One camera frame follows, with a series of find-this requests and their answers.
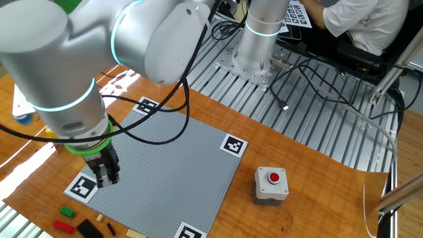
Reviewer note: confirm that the green box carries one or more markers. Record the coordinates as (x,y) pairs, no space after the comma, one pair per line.
(67,5)

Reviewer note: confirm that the black office chair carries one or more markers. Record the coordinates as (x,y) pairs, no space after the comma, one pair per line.
(347,57)

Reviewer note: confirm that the small black Lego brick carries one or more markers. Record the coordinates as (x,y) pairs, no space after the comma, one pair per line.
(111,229)

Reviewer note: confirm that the person in white shirt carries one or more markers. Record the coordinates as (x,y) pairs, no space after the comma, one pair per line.
(367,23)

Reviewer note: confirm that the fiducial marker with C pattern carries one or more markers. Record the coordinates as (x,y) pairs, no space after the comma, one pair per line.
(190,232)

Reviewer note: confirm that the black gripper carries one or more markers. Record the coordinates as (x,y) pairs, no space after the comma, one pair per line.
(100,162)

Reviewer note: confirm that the grey box with red button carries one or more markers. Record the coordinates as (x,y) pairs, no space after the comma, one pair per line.
(269,188)

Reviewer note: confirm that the black Lego plate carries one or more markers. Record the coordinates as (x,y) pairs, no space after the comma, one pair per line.
(89,229)

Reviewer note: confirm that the small tan Lego brick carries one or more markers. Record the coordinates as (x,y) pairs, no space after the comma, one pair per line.
(99,217)

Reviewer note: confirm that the aluminium frame post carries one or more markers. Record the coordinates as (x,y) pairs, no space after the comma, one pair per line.
(390,76)

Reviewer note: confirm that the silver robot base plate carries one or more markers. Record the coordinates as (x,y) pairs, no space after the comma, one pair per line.
(228,66)

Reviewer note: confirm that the aluminium profile bar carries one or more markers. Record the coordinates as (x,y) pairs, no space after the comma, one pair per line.
(403,195)

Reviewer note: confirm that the tan Lego plate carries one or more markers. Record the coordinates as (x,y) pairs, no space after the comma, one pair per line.
(135,234)

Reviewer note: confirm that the person's bare forearm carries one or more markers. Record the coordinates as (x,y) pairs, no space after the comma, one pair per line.
(314,13)

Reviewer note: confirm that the wood grain mat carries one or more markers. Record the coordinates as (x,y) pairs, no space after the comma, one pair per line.
(297,158)

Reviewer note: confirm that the green Lego brick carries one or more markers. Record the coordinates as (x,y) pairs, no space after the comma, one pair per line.
(67,212)

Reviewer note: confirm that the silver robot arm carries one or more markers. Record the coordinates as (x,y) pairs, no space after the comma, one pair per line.
(49,66)

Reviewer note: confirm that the black white fiducial marker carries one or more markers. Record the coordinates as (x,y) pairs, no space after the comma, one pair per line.
(79,190)
(233,145)
(145,106)

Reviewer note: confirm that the red Lego brick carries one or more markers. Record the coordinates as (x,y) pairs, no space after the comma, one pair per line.
(63,226)

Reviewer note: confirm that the grey Lego baseplate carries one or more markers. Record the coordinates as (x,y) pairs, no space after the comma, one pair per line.
(172,172)

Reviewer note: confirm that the printed marker calibration sheet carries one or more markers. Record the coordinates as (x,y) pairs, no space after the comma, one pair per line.
(297,13)

